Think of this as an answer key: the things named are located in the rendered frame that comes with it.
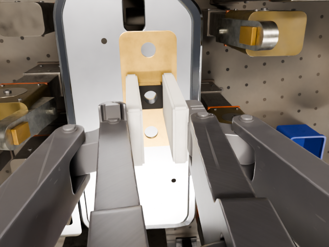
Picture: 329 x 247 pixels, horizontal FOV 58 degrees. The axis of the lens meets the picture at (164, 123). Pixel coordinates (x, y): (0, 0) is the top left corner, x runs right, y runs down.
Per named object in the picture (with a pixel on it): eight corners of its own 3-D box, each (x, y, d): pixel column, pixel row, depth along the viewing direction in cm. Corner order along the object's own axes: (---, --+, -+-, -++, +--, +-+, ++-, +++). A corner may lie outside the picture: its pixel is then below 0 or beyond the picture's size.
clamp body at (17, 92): (26, 60, 74) (-60, 102, 42) (74, 59, 75) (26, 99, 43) (31, 86, 77) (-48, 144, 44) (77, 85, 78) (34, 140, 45)
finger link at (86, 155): (130, 173, 13) (58, 179, 12) (129, 126, 17) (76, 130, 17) (128, 142, 12) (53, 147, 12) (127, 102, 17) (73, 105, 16)
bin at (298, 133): (275, 124, 86) (290, 136, 78) (309, 123, 87) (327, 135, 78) (270, 158, 90) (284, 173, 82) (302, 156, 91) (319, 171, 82)
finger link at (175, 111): (173, 108, 14) (189, 107, 14) (161, 72, 20) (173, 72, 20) (173, 164, 15) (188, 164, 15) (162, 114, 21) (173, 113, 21)
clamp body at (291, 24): (197, 7, 73) (249, 8, 38) (240, 7, 74) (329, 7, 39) (196, 35, 75) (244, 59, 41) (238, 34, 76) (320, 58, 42)
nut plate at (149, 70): (118, 31, 19) (117, 33, 18) (176, 30, 20) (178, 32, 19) (126, 146, 23) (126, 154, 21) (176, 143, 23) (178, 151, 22)
